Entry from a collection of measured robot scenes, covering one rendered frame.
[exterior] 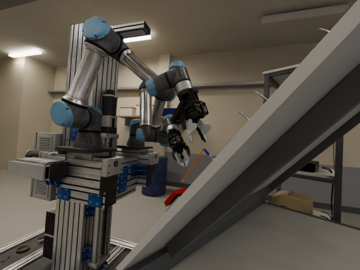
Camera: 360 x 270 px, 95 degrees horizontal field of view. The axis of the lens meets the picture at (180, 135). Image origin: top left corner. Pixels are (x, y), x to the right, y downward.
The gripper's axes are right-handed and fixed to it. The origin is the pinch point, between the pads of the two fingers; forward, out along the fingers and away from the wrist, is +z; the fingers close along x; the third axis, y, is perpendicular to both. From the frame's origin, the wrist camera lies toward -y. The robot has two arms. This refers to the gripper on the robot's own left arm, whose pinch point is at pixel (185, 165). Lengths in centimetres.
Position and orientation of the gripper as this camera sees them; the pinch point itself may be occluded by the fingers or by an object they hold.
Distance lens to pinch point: 76.4
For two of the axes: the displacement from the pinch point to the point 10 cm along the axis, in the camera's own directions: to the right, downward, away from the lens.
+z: 2.3, 6.3, -7.4
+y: -3.1, -6.7, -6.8
